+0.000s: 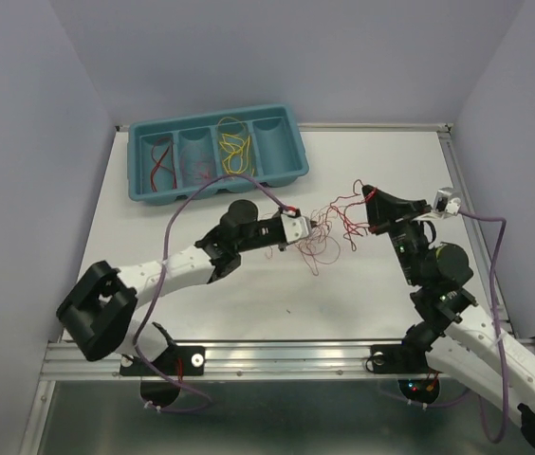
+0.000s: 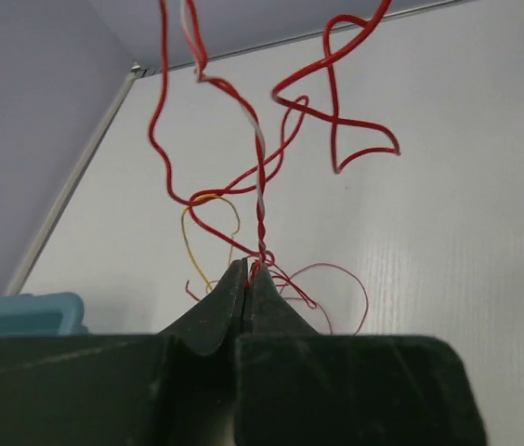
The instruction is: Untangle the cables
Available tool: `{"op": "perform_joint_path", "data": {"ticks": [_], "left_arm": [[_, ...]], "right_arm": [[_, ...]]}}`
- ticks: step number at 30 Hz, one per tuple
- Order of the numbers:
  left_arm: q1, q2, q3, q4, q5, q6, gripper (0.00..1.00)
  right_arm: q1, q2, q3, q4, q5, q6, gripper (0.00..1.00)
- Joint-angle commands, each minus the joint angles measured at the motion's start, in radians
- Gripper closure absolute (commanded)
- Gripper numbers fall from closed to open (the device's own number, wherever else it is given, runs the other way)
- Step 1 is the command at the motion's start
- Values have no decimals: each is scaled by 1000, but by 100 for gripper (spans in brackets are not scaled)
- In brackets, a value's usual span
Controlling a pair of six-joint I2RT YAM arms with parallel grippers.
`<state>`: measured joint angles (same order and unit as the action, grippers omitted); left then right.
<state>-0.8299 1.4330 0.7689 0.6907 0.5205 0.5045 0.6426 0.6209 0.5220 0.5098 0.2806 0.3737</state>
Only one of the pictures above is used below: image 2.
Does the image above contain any red white twisted wire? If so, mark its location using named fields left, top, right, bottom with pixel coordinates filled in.
left=180, top=0, right=277, bottom=284

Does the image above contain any aluminium table edge rail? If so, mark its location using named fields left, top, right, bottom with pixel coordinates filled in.
left=4, top=0, right=477, bottom=296

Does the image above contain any teal four-compartment tray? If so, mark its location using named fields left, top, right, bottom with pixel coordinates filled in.
left=0, top=292, right=88, bottom=337

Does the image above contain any bundle of thin wires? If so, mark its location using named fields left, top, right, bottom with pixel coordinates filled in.
left=148, top=0, right=370, bottom=335

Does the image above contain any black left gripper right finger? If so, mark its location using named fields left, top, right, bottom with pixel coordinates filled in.
left=234, top=268, right=488, bottom=445

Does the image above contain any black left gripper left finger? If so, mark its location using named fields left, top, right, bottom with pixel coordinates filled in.
left=0, top=260, right=247, bottom=445

